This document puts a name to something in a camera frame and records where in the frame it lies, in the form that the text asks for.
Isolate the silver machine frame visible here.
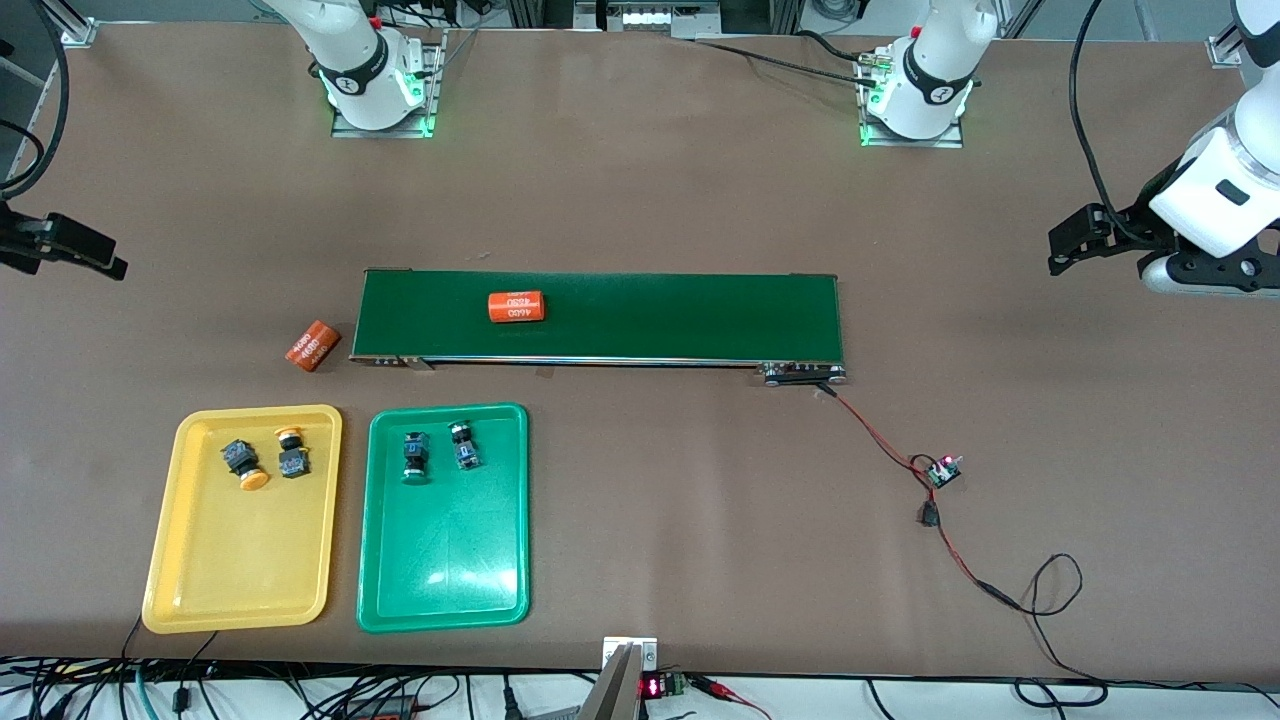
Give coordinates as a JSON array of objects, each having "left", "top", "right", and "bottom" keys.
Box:
[{"left": 505, "top": 0, "right": 801, "bottom": 39}]

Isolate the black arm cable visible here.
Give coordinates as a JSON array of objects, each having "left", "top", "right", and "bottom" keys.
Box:
[
  {"left": 0, "top": 0, "right": 71, "bottom": 199},
  {"left": 1069, "top": 0, "right": 1151, "bottom": 249}
]

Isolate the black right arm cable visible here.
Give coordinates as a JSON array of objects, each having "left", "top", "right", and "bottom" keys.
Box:
[{"left": 0, "top": 0, "right": 71, "bottom": 199}]

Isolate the green plastic tray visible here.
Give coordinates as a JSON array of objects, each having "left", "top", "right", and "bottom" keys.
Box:
[{"left": 357, "top": 402, "right": 531, "bottom": 634}]

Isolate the black cable on table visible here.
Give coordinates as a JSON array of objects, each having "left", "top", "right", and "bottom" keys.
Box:
[
  {"left": 690, "top": 36, "right": 891, "bottom": 89},
  {"left": 795, "top": 28, "right": 873, "bottom": 63}
]

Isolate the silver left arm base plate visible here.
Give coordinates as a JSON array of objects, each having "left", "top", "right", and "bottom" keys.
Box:
[{"left": 858, "top": 48, "right": 967, "bottom": 150}]

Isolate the orange 4680 battery cylinder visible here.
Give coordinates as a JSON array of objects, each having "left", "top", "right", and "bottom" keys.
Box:
[
  {"left": 285, "top": 320, "right": 343, "bottom": 373},
  {"left": 487, "top": 290, "right": 547, "bottom": 324}
]

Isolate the green conveyor belt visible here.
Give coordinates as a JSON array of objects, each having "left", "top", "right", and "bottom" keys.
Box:
[{"left": 349, "top": 267, "right": 849, "bottom": 389}]

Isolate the red and black wire pair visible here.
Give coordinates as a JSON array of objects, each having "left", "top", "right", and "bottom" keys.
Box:
[{"left": 817, "top": 383, "right": 1021, "bottom": 609}]

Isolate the grey camera mount pole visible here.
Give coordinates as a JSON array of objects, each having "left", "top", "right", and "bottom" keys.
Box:
[{"left": 578, "top": 643, "right": 647, "bottom": 720}]

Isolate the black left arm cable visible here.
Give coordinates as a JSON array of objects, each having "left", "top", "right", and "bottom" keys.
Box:
[{"left": 1069, "top": 0, "right": 1151, "bottom": 249}]

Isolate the red clip lead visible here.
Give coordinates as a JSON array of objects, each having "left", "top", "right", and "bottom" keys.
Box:
[{"left": 690, "top": 676, "right": 773, "bottom": 720}]

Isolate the yellow push button switch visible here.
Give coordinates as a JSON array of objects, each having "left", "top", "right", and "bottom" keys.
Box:
[
  {"left": 274, "top": 427, "right": 309, "bottom": 480},
  {"left": 220, "top": 438, "right": 271, "bottom": 492}
]

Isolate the yellow plastic tray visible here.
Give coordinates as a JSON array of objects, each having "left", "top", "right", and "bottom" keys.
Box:
[{"left": 141, "top": 404, "right": 344, "bottom": 636}]

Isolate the silver mounting bracket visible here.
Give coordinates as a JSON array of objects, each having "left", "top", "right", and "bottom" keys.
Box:
[{"left": 603, "top": 636, "right": 658, "bottom": 671}]

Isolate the thin black looped cable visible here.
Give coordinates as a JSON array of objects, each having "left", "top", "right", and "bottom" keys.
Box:
[{"left": 1010, "top": 553, "right": 1111, "bottom": 706}]

